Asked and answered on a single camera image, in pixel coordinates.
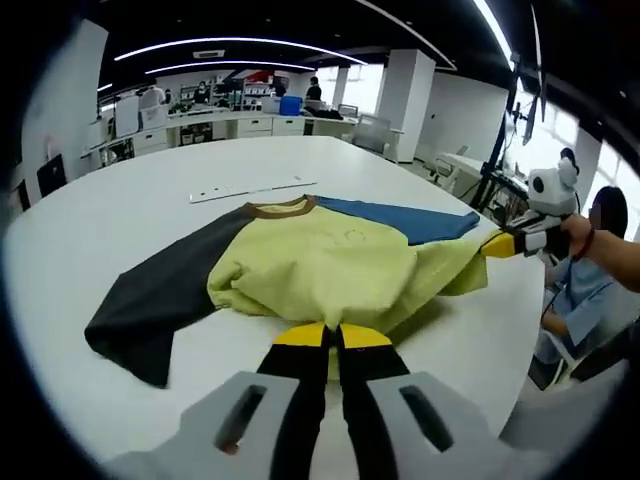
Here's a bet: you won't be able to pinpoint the red string bracelet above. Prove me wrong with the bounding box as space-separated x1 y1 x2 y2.
573 225 600 262

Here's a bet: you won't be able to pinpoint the white desk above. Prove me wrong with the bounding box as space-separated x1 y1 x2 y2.
434 152 489 199

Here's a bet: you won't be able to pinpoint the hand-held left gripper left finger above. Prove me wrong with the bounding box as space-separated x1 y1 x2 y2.
107 321 332 480

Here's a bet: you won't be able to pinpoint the white counter cabinets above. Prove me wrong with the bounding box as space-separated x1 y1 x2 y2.
82 112 361 161

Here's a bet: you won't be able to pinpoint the grey mesh chair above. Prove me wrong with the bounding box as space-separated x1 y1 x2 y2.
499 359 632 454

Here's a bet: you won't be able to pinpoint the yellow blue grey garment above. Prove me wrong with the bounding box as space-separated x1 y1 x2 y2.
83 193 490 389

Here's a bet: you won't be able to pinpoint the person's right hand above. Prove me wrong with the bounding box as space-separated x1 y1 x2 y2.
559 213 597 261

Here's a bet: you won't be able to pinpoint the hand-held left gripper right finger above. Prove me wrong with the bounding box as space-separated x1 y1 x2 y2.
334 323 556 480

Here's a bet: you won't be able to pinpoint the white panel board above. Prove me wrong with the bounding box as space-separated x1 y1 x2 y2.
114 94 141 139

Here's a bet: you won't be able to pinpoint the black stand pole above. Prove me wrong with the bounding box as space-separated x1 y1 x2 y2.
477 54 521 211

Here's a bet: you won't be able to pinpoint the black monitor stand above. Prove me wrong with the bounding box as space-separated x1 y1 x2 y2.
509 54 549 146

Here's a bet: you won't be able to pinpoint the ceiling light strip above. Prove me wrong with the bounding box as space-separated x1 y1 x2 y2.
113 37 369 66
472 0 514 56
144 60 319 76

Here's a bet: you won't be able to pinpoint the white table cover strip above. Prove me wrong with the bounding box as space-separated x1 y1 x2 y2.
188 180 319 205

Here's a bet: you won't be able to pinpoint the pale mesh office chair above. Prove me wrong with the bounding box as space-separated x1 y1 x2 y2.
354 113 391 154

